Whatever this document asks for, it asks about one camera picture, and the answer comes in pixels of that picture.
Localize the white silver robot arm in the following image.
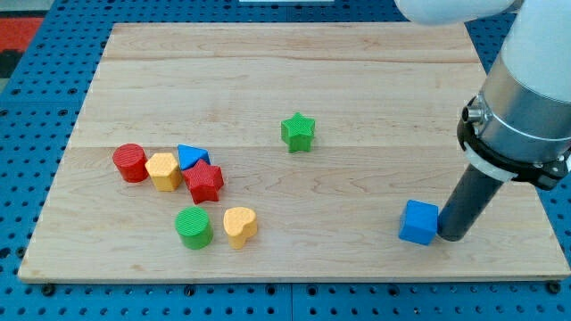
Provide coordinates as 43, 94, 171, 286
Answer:
395, 0, 570, 190

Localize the green star block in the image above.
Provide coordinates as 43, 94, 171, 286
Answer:
280, 112, 316, 153

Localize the yellow heart block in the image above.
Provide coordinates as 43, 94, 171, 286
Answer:
223, 207, 258, 250

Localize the red star block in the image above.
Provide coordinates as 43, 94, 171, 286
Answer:
182, 160, 224, 204

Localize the light wooden board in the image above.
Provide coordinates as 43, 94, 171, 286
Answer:
19, 22, 570, 284

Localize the blue triangle block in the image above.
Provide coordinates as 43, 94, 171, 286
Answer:
178, 144, 211, 170

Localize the green cylinder block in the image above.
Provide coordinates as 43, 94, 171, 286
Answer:
175, 206, 213, 250

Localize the yellow hexagon block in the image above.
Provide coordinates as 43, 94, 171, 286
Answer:
145, 152, 183, 192

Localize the blue cube block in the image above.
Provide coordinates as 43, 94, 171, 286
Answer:
398, 200, 438, 245

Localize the red cylinder block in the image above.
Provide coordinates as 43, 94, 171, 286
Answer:
112, 143, 148, 183

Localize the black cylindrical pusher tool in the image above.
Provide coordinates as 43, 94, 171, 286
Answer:
437, 165, 503, 242

